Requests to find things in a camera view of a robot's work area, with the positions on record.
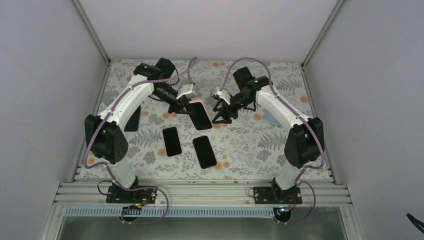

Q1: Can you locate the light blue phone case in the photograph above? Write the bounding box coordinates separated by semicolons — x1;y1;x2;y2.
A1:
263;110;279;126

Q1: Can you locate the blue smartphone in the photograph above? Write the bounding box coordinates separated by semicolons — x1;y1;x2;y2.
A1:
124;105;141;132

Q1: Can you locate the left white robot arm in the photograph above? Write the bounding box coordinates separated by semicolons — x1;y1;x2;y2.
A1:
83;57;198;203

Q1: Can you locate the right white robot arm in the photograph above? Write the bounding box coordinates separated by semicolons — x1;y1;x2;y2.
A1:
212;67;324;204

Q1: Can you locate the phone in peach case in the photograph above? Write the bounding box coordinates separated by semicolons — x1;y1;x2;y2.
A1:
162;126;183;157

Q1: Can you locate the black phone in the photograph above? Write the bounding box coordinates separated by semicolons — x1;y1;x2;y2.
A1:
192;135;217;169

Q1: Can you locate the floral patterned mat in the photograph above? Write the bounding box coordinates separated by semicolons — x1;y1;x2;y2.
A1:
80;58;332;181

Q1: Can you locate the black object at corner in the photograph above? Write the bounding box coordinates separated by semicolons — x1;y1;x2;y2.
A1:
406;213;424;233

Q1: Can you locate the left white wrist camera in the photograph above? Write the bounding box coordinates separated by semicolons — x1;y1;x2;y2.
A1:
176;83;197;99

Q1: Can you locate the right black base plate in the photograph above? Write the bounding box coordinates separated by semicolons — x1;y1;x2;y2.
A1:
252;186;303;205

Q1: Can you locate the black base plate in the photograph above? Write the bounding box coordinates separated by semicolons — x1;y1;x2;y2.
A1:
252;186;303;205
105;185;157;205

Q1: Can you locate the perforated cable duct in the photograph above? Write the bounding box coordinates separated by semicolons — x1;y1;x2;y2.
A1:
64;206;275;218

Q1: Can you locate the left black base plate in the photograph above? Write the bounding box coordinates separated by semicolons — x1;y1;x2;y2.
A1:
105;185;157;205

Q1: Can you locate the aluminium rail frame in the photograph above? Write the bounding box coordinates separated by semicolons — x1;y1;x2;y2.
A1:
53;181;353;207

